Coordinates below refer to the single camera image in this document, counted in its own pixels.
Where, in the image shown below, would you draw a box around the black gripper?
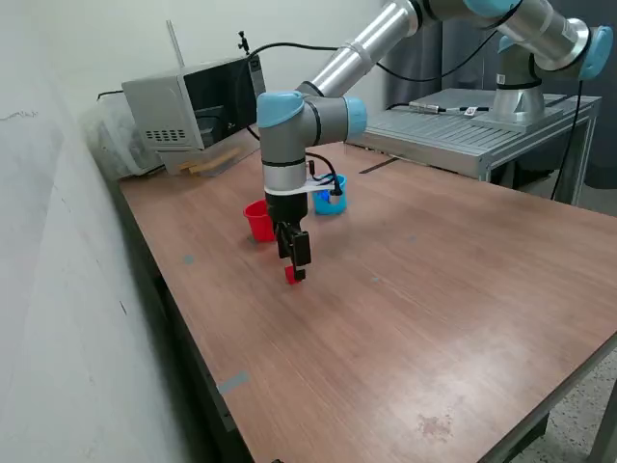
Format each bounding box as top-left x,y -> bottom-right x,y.
265,190 -> 313,283

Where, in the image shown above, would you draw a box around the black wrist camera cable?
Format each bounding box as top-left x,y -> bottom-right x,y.
246,41 -> 500,194

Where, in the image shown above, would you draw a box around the flat metal strip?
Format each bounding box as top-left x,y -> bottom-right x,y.
359,156 -> 401,176

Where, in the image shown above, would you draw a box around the black cable with white label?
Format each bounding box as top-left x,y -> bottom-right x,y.
387,101 -> 492,117

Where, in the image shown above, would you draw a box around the light wooden sticks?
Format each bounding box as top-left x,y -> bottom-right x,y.
178,148 -> 241,175

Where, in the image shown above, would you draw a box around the translucent plastic storage container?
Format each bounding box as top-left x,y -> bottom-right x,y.
79,94 -> 168,182

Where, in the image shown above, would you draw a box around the blue plastic cup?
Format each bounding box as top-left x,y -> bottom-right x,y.
311,174 -> 348,216

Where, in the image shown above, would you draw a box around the silver microwave oven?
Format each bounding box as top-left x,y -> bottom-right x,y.
121,53 -> 267,151

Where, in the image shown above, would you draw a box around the aluminium robot mounting table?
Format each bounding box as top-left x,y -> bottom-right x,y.
356,87 -> 604,206

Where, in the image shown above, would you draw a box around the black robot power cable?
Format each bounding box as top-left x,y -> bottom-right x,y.
546,79 -> 584,200

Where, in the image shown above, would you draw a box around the silver cylinder connector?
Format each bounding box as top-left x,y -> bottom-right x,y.
408,100 -> 447,115

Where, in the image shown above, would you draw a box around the clear acrylic box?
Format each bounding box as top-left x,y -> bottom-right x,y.
156,120 -> 269,178

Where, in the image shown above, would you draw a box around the red plastic cup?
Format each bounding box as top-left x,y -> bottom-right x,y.
243,200 -> 279,243

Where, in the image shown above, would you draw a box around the long grey tape strip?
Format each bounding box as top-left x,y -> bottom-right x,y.
216,369 -> 250,395

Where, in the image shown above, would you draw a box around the grey curtain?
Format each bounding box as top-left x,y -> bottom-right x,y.
385,18 -> 617,189

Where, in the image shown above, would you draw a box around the white thin rod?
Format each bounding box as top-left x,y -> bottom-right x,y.
166,18 -> 187,68

